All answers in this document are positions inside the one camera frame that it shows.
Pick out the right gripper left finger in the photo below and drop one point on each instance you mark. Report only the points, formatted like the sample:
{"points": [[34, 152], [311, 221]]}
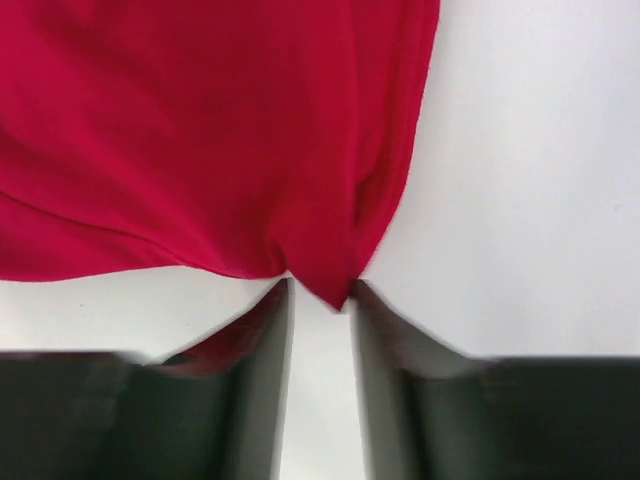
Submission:
{"points": [[208, 412]]}

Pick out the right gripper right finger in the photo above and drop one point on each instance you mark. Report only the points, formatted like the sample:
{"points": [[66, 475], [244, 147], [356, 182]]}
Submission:
{"points": [[433, 413]]}

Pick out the crimson red t shirt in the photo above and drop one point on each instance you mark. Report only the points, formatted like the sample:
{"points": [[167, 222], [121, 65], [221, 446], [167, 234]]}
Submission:
{"points": [[245, 138]]}

